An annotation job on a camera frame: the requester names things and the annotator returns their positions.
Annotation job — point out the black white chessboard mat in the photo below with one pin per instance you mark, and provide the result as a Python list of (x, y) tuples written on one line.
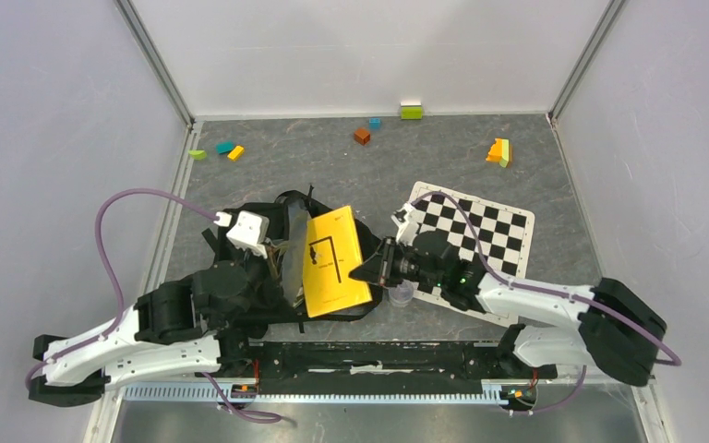
[(503, 232)]

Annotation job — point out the green half-round block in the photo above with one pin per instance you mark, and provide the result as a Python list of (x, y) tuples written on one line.
[(198, 154)]

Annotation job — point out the green white block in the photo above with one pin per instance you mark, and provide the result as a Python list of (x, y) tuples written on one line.
[(411, 110)]

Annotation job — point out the clear paperclip jar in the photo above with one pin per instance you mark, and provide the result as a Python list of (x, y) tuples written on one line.
[(401, 295)]

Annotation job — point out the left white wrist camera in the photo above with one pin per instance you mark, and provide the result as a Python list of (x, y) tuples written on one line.
[(246, 231)]

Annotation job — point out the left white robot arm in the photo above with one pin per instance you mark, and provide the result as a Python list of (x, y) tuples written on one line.
[(191, 326)]

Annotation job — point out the teal block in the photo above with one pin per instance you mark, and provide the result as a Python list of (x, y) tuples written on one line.
[(225, 147)]

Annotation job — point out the black student backpack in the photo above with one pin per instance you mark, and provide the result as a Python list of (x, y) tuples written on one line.
[(286, 215)]

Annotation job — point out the yellow-green block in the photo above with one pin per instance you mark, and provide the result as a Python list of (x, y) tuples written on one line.
[(506, 154)]

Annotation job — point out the brown cube block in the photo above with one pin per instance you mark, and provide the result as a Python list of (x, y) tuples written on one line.
[(362, 136)]

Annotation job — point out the yellow booklet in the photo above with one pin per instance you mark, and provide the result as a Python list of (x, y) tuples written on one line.
[(332, 251)]

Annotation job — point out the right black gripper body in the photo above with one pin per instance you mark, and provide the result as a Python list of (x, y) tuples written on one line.
[(406, 268)]

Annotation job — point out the yellow small block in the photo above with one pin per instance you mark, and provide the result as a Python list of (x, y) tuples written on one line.
[(236, 153)]

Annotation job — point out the orange stepped block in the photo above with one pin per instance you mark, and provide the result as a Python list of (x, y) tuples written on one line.
[(496, 150)]

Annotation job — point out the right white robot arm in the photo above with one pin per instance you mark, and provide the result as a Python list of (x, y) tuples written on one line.
[(606, 325)]

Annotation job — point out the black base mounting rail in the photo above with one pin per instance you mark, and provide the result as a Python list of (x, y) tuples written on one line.
[(376, 367)]

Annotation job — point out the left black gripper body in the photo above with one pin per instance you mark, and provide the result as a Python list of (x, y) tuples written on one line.
[(260, 275)]

